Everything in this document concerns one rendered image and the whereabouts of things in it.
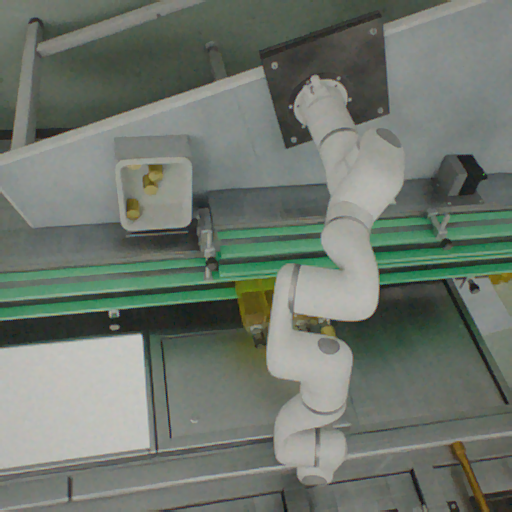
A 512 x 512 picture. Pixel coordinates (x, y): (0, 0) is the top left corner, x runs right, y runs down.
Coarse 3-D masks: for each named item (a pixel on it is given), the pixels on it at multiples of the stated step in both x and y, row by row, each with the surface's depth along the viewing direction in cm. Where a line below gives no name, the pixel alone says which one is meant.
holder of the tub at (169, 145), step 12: (120, 144) 134; (132, 144) 135; (144, 144) 135; (156, 144) 135; (168, 144) 136; (180, 144) 136; (120, 156) 131; (132, 156) 132; (144, 156) 132; (156, 156) 133; (168, 156) 133; (180, 156) 134; (168, 228) 155; (180, 228) 156
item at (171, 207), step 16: (128, 160) 131; (144, 160) 131; (160, 160) 132; (176, 160) 133; (128, 176) 143; (176, 176) 145; (128, 192) 146; (160, 192) 148; (176, 192) 149; (144, 208) 150; (160, 208) 151; (176, 208) 151; (128, 224) 146; (144, 224) 147; (160, 224) 148; (176, 224) 148
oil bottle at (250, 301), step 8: (240, 280) 151; (248, 280) 151; (256, 280) 151; (240, 288) 149; (248, 288) 149; (256, 288) 150; (240, 296) 148; (248, 296) 148; (256, 296) 148; (240, 304) 149; (248, 304) 146; (256, 304) 146; (248, 312) 144; (256, 312) 145; (264, 312) 145; (248, 320) 143; (256, 320) 143; (264, 320) 144; (248, 328) 145
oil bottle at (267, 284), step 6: (264, 282) 150; (270, 282) 151; (264, 288) 149; (270, 288) 149; (264, 294) 148; (270, 294) 148; (264, 300) 148; (270, 300) 147; (270, 306) 146; (270, 312) 144; (270, 318) 144
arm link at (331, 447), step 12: (324, 432) 115; (336, 432) 115; (324, 444) 113; (336, 444) 113; (324, 456) 113; (336, 456) 112; (300, 468) 119; (312, 468) 117; (324, 468) 115; (336, 468) 115; (300, 480) 120; (312, 480) 119; (324, 480) 119
